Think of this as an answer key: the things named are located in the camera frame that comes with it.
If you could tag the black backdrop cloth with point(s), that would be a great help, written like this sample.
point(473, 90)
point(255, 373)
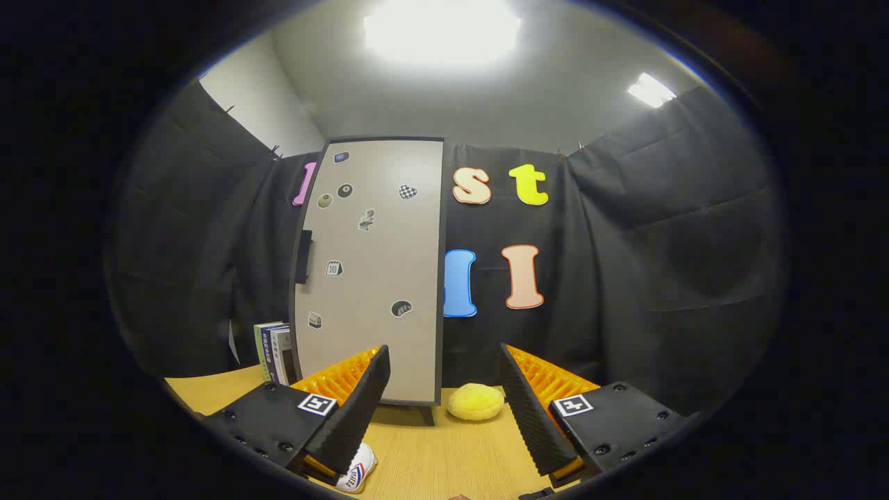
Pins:
point(625, 278)

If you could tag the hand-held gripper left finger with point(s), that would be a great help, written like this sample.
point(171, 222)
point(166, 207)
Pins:
point(358, 410)

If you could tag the blue book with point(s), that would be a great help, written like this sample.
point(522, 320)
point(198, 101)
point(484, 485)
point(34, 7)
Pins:
point(267, 355)

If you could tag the dark grey shoe cabinet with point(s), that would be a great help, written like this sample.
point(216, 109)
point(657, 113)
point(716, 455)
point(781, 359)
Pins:
point(427, 415)

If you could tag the small ceiling light panel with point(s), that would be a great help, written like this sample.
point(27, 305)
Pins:
point(651, 90)

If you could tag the white canvas shoe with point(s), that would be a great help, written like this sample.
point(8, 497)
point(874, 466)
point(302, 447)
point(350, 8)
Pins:
point(360, 471)

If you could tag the grey shoe cabinet door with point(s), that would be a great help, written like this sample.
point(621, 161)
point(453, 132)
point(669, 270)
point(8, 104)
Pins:
point(375, 278)

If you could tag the large ceiling light panel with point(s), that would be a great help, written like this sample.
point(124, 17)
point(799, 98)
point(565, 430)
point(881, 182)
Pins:
point(441, 31)

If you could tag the yellow plush toy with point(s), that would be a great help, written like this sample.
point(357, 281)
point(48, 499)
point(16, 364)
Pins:
point(475, 403)

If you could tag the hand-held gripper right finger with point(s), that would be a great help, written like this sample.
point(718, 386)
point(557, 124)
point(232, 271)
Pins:
point(531, 410)

